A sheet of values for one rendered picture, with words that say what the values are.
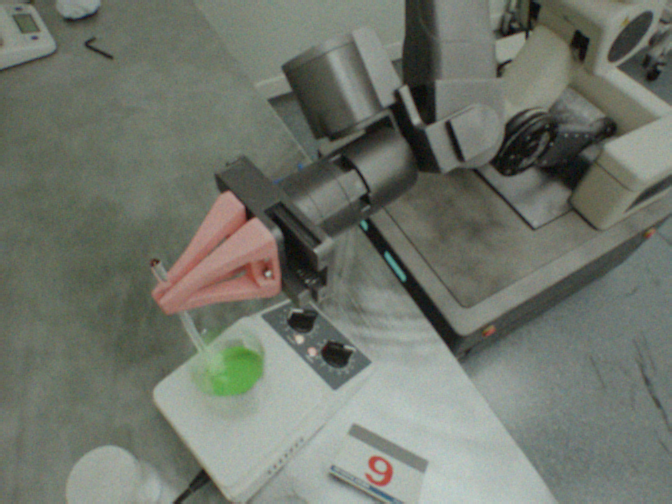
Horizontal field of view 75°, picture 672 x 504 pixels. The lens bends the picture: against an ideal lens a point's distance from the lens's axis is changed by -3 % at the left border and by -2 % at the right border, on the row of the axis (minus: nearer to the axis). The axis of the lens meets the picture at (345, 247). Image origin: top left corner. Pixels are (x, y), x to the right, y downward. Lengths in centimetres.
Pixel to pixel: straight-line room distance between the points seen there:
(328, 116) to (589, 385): 133
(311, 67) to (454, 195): 96
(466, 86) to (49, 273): 56
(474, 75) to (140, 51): 78
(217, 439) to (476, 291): 77
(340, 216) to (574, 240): 102
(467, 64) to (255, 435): 35
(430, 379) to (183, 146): 52
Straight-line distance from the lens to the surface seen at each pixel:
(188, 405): 46
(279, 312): 52
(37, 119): 93
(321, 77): 32
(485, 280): 111
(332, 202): 30
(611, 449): 151
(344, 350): 49
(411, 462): 53
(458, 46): 36
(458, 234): 117
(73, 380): 61
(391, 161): 33
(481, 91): 36
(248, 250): 27
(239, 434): 44
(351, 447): 51
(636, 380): 163
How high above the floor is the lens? 127
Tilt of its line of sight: 56 degrees down
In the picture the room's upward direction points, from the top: 5 degrees clockwise
